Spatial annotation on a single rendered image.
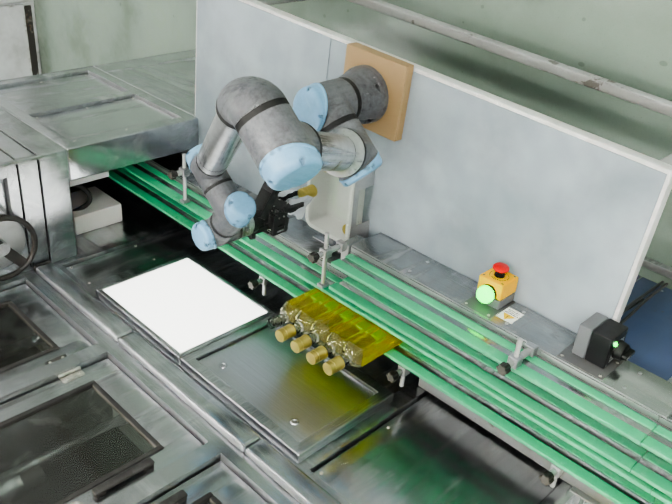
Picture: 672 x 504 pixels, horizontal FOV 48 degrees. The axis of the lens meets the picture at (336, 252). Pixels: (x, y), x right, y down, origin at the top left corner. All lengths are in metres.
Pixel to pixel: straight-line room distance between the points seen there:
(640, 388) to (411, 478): 0.55
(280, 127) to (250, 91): 0.09
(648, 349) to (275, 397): 0.91
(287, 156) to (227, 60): 1.12
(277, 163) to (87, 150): 1.16
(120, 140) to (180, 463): 1.14
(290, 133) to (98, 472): 0.91
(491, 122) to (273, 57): 0.77
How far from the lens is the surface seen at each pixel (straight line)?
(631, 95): 2.27
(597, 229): 1.76
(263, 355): 2.10
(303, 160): 1.43
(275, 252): 2.23
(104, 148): 2.52
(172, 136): 2.65
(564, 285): 1.85
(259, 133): 1.44
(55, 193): 2.49
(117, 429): 1.97
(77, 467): 1.89
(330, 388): 2.00
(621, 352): 1.77
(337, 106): 1.85
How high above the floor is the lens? 2.24
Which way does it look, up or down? 40 degrees down
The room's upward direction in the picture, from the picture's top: 113 degrees counter-clockwise
